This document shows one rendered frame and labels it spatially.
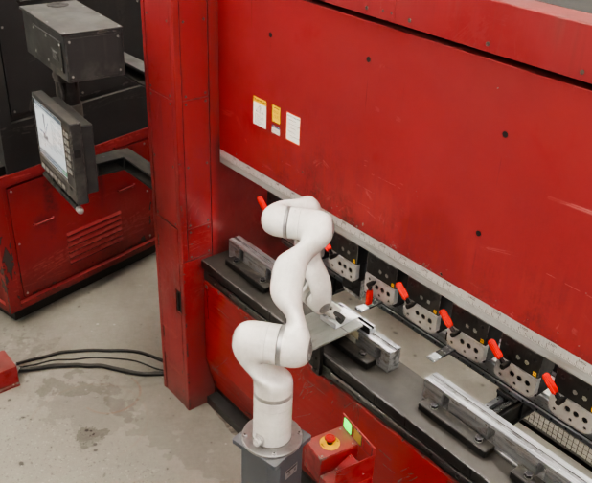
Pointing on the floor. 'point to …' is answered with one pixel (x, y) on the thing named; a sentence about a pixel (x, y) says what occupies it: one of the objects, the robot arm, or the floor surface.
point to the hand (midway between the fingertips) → (335, 315)
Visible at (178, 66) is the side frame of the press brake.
